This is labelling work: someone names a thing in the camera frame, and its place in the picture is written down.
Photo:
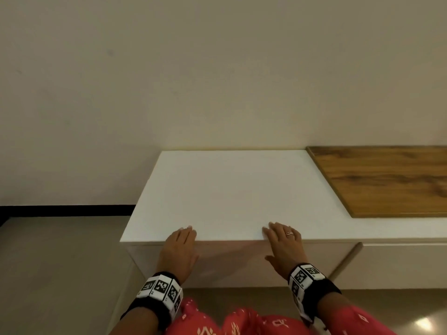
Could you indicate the person's right hand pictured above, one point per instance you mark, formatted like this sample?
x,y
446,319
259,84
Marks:
x,y
288,251

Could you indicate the person's left hand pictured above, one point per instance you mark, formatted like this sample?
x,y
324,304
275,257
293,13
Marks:
x,y
178,254

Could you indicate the white drawer with glossy base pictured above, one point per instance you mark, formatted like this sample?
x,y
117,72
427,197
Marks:
x,y
230,265

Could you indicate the person's right forearm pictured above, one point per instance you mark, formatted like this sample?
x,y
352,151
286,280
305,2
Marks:
x,y
349,317

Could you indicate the person's left forearm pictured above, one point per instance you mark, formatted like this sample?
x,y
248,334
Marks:
x,y
136,320

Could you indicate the black wristband with marker tags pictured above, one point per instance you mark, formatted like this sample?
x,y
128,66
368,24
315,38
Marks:
x,y
160,287
307,275

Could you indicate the white low table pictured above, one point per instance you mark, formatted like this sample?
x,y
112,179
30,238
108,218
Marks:
x,y
227,191

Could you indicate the black baseboard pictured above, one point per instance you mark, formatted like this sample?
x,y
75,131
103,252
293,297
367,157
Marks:
x,y
70,210

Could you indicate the wooden board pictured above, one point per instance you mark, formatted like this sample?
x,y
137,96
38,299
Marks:
x,y
384,181

